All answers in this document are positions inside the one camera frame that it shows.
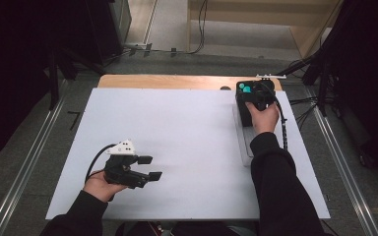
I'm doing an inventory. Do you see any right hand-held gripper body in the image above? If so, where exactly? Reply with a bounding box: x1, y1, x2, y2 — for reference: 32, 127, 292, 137
251, 74, 287, 112

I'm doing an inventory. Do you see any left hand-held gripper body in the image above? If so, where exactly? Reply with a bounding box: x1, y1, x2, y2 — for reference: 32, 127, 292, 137
103, 139, 150, 190

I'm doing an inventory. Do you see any blue phone case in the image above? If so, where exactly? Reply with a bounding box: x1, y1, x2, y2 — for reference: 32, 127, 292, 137
238, 82, 253, 94

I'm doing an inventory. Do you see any clear plastic tray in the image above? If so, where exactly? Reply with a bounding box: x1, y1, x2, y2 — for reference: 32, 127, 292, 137
231, 101, 256, 168

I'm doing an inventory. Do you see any person's right hand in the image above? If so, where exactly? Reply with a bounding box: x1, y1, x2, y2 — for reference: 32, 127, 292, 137
244, 100, 281, 137

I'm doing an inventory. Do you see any person's left hand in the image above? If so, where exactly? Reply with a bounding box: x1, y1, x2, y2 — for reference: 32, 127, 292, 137
82, 169, 130, 204

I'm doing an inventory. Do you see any white board sheet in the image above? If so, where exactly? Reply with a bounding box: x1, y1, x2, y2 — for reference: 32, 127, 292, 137
44, 87, 332, 221

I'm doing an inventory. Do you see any black metal stand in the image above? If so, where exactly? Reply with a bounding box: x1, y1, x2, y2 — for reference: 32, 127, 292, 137
45, 40, 107, 111
275, 0, 346, 118

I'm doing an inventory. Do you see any person's lap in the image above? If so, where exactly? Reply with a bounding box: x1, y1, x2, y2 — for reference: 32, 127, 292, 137
113, 220, 259, 236

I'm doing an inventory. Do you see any light wooden shelf unit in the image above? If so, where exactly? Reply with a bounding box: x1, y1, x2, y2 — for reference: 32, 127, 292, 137
185, 0, 345, 59

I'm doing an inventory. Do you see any black curtain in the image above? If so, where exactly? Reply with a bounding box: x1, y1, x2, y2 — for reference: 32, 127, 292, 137
326, 0, 378, 176
0, 0, 58, 166

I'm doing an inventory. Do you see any dark cabinet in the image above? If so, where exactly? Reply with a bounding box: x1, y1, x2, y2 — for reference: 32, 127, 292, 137
87, 0, 133, 64

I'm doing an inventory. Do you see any left hand-held gripper cable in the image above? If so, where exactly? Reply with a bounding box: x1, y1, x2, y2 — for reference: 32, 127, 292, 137
84, 143, 118, 185

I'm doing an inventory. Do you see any hand-held gripper cable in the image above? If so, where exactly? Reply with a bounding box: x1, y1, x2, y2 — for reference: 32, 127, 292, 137
84, 143, 118, 185
268, 88, 289, 152

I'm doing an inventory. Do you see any right hand-held gripper cable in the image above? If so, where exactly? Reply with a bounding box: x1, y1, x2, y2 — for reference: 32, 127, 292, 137
268, 88, 289, 152

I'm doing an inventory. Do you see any bundle of black floor cables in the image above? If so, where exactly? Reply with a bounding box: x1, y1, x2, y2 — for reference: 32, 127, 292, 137
287, 95, 320, 132

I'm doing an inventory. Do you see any hanging black cable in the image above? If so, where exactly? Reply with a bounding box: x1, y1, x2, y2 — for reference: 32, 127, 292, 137
188, 0, 210, 55

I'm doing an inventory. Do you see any metal floor rail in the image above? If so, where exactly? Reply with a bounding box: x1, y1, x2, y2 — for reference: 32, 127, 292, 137
0, 79, 69, 236
307, 87, 378, 236

